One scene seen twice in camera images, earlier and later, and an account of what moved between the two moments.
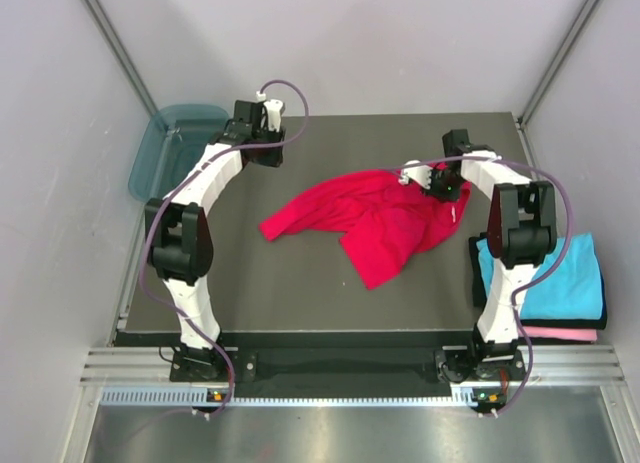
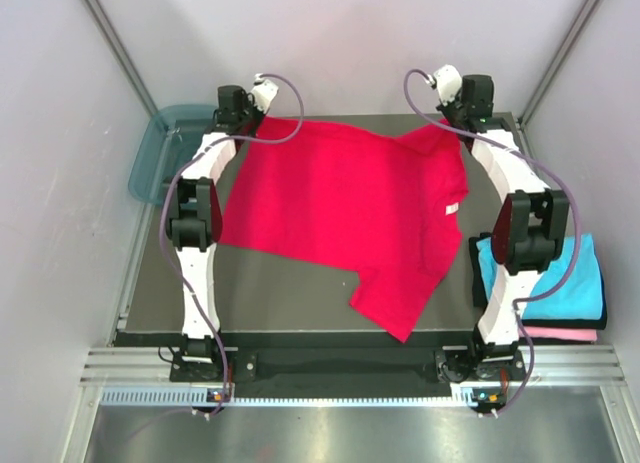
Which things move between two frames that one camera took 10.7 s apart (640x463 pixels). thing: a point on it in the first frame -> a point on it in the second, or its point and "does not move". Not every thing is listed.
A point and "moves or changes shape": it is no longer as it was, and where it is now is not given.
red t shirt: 381,226 moves or changes shape
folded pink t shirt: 578,334 does not move
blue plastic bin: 169,146 does not move
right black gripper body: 446,187 -> 454,116
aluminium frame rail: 551,365 does not move
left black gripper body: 267,156 -> 250,123
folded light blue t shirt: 573,294 does not move
